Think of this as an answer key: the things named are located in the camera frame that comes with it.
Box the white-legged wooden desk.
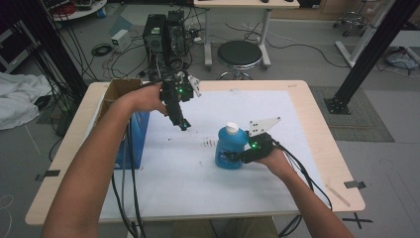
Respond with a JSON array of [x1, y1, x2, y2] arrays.
[[193, 0, 301, 71]]

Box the person's right hand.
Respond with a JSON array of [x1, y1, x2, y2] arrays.
[[255, 146, 297, 181]]

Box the black metal post with base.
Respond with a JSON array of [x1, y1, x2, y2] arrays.
[[324, 0, 420, 116]]

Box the white table mat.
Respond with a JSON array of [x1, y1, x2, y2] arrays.
[[87, 89, 326, 222]]

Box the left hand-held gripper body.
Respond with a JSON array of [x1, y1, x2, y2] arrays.
[[159, 70, 203, 103]]

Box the black metal post with cables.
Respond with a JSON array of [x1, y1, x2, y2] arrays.
[[9, 0, 89, 102]]

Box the white metal stand leg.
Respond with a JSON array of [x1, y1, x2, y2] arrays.
[[334, 0, 398, 69]]

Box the black tape cross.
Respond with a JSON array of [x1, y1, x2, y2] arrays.
[[342, 211, 373, 230]]

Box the coiled black cable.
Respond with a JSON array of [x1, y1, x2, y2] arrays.
[[90, 43, 114, 58]]

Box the blue cardboard box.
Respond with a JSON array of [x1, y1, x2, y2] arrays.
[[95, 77, 152, 170]]

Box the blue bottle with white cap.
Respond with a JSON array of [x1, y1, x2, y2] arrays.
[[214, 121, 250, 171]]

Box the round white table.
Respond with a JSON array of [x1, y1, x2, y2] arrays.
[[42, 0, 109, 22]]

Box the black tape strip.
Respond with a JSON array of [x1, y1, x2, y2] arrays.
[[35, 169, 61, 182], [344, 179, 368, 190]]

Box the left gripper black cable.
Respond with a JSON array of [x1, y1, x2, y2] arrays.
[[110, 77, 164, 238]]

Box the black round stool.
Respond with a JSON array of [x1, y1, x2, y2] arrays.
[[216, 40, 263, 81]]

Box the thin wooden stick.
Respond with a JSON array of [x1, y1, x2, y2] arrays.
[[324, 183, 352, 208]]

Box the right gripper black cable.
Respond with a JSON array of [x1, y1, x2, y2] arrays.
[[271, 140, 334, 238]]

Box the person's left hand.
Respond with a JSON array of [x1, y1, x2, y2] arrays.
[[122, 81, 168, 116]]

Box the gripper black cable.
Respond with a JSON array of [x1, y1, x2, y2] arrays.
[[110, 77, 164, 238], [271, 140, 334, 238]]

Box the small white box device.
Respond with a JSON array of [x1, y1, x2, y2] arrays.
[[110, 29, 132, 53]]

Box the office chair wheel base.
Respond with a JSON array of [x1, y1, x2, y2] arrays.
[[332, 10, 369, 38]]

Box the white crumpled cloth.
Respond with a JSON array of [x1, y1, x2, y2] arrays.
[[0, 71, 53, 131]]

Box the black computer tower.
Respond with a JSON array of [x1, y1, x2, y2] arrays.
[[165, 10, 188, 58], [142, 14, 168, 62]]

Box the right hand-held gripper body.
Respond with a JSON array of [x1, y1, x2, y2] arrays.
[[242, 116, 282, 165]]

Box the grey floor mat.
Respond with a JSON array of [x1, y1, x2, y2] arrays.
[[309, 85, 396, 144]]

